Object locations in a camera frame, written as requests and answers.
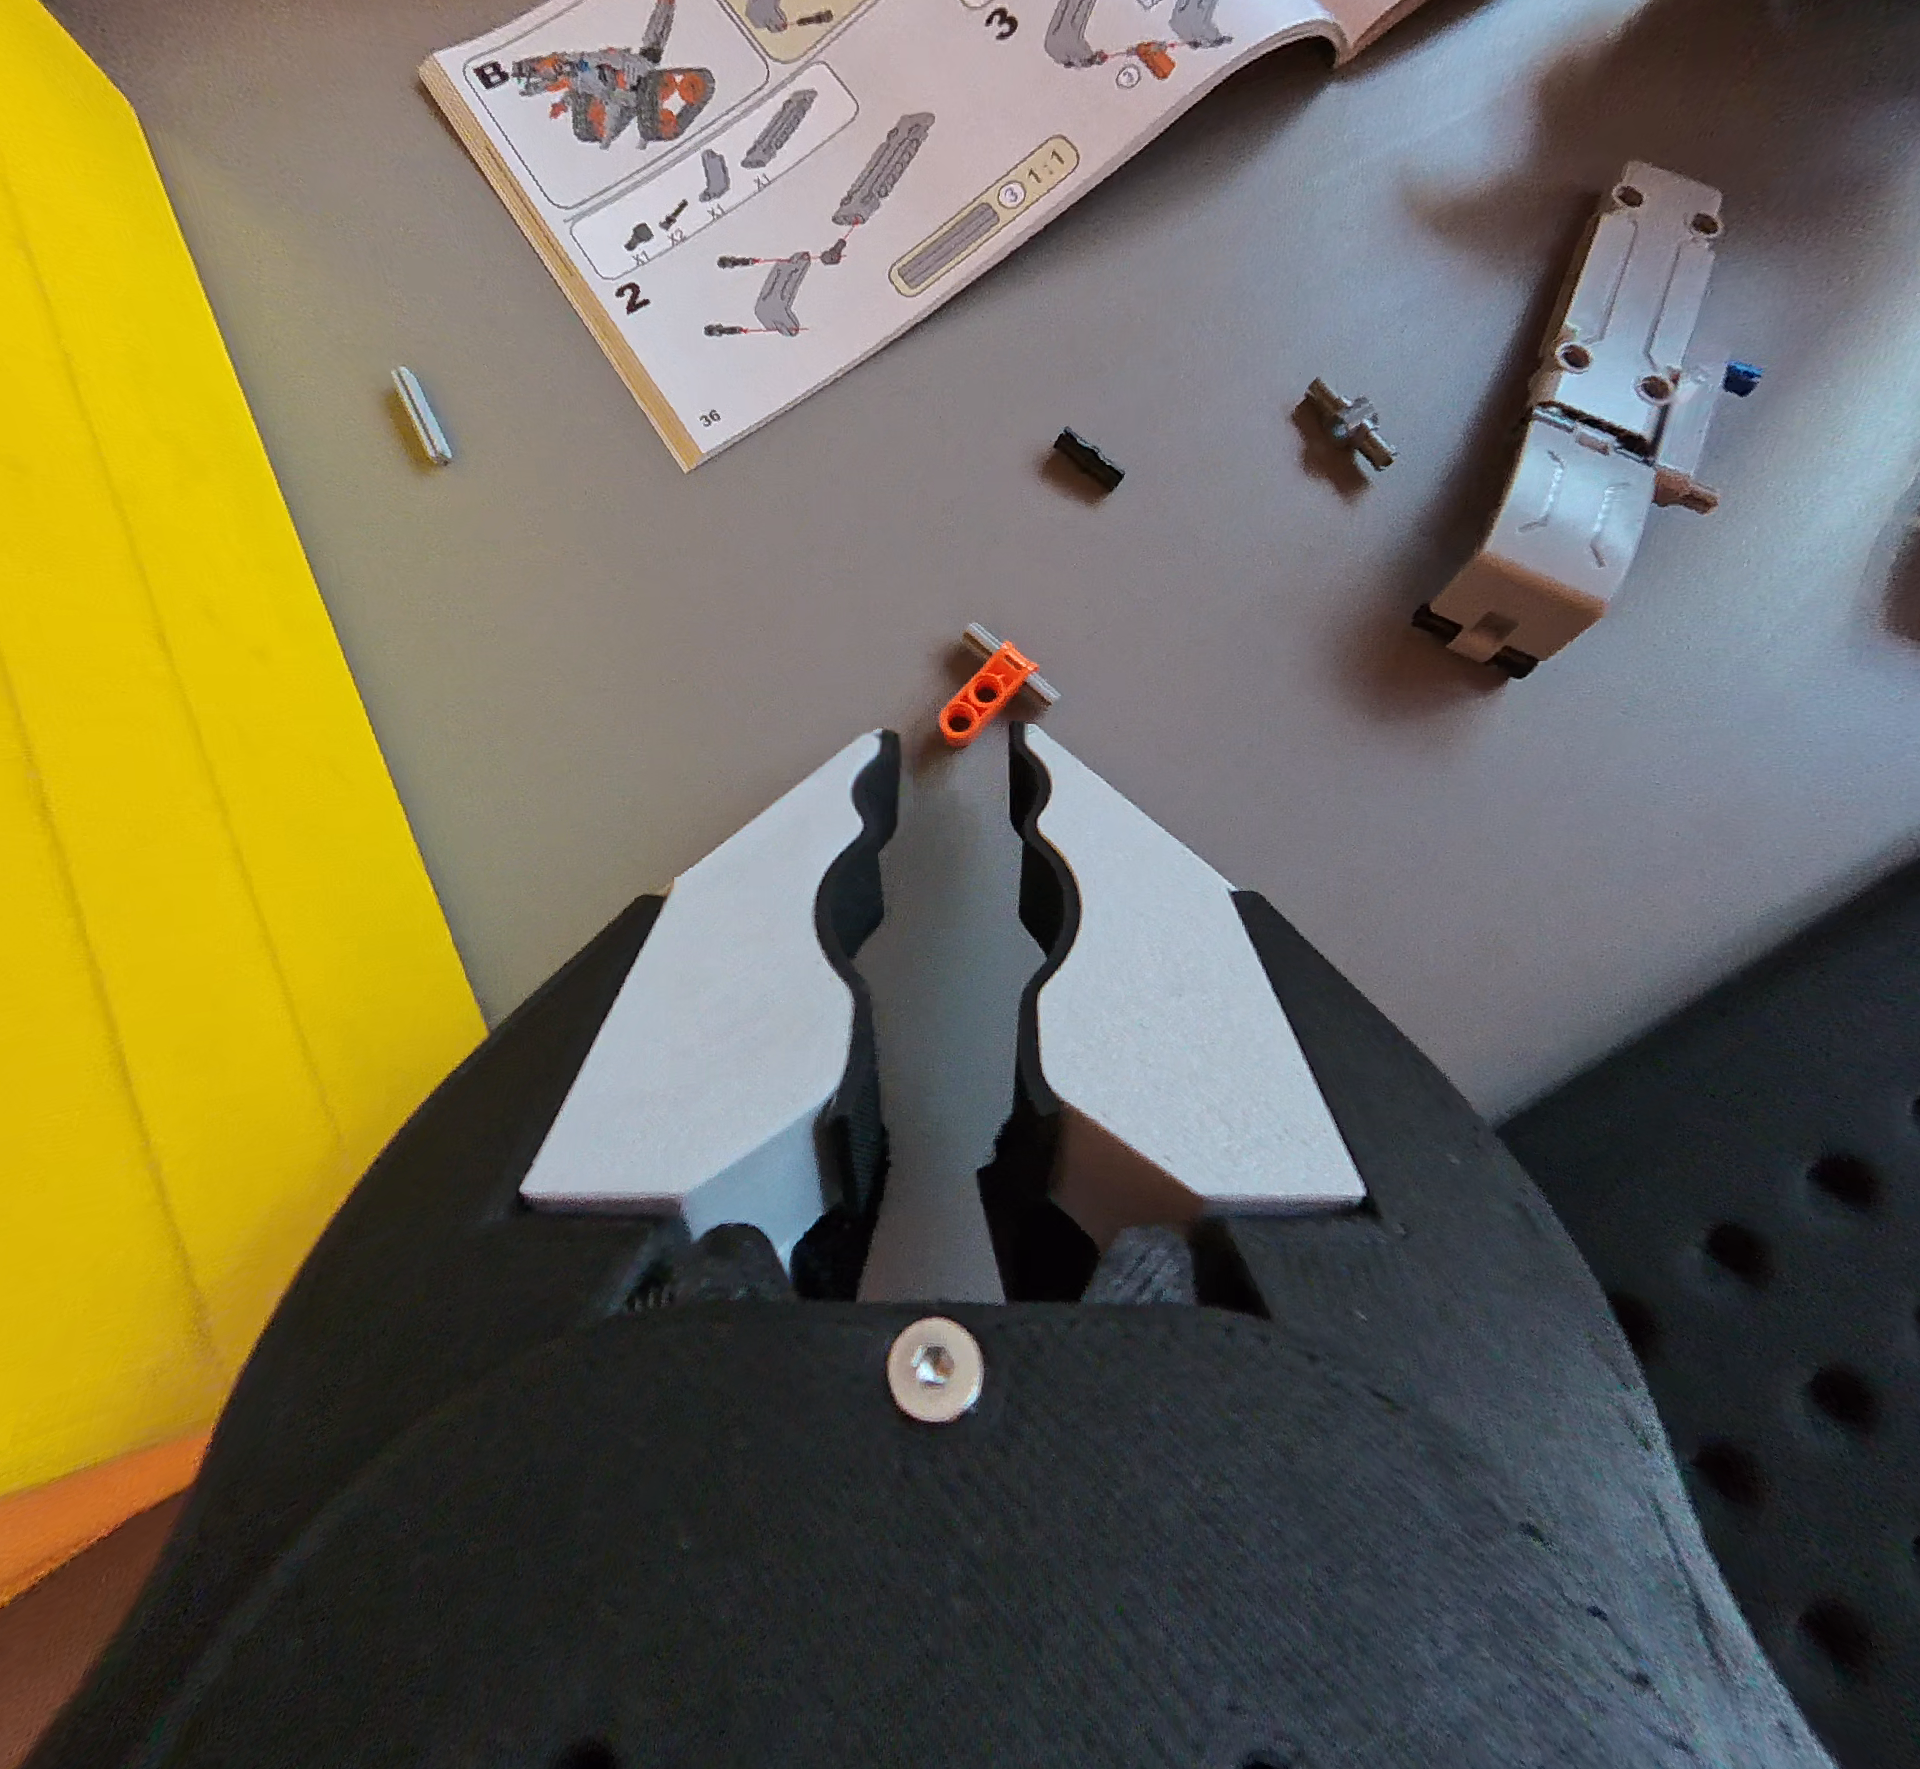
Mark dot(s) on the light grey axle brick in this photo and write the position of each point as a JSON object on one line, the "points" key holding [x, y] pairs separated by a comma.
{"points": [[422, 414]]}

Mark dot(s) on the orange connector brick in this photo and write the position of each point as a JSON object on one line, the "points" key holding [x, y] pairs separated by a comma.
{"points": [[978, 708]]}

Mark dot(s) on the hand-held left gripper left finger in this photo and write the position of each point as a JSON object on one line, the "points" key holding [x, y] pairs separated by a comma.
{"points": [[705, 1051]]}

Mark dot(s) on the open instruction booklet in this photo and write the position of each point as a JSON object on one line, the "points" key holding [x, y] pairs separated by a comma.
{"points": [[900, 149]]}

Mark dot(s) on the small black pin brick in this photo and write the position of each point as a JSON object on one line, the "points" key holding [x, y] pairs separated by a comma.
{"points": [[1087, 462]]}

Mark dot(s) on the grey cross connector brick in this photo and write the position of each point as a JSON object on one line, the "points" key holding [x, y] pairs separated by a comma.
{"points": [[1345, 424]]}

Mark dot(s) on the yellow plastic bin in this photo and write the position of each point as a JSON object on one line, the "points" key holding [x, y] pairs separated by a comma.
{"points": [[180, 748]]}

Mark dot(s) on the black perforated chair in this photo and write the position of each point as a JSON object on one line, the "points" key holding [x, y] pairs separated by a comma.
{"points": [[1770, 1349]]}

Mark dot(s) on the grey desk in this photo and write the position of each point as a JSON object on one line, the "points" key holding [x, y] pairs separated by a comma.
{"points": [[751, 570]]}

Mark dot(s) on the grey brick assembly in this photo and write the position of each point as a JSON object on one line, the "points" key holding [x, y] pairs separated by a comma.
{"points": [[1591, 450]]}

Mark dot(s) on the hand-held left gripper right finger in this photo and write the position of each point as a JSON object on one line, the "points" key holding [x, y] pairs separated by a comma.
{"points": [[1184, 1051]]}

